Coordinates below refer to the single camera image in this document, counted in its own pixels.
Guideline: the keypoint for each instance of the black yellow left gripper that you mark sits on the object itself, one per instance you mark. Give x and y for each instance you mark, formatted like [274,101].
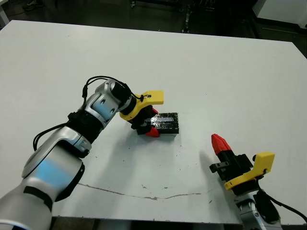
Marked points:
[144,103]

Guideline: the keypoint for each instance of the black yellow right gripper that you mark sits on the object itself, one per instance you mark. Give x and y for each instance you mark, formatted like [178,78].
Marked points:
[239,172]

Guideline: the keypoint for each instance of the black camera box lid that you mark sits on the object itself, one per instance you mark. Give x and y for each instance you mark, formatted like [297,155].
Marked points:
[170,124]

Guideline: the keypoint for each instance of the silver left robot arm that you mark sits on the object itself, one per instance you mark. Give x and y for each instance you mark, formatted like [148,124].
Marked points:
[100,105]

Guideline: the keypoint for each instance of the dark shoe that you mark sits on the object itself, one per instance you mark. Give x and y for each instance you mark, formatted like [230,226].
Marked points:
[33,4]

